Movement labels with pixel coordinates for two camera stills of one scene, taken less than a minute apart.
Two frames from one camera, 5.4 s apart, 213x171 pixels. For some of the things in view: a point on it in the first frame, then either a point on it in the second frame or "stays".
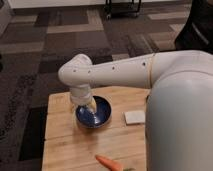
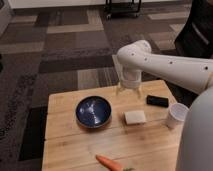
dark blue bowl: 97,119 stays
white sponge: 135,117 stays
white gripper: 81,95 → 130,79
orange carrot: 108,163 stays
